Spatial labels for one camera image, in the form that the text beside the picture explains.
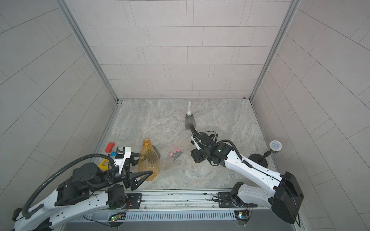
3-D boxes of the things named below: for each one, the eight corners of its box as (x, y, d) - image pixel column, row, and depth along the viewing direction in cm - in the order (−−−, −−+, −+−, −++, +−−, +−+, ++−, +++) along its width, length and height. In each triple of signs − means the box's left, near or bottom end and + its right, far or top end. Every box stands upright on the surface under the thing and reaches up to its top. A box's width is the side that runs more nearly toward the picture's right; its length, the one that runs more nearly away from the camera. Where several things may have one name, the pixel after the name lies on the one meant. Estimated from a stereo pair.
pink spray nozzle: (169, 156, 88) (168, 154, 86) (174, 147, 92) (174, 145, 90) (177, 160, 86) (177, 159, 85) (183, 151, 90) (182, 149, 88)
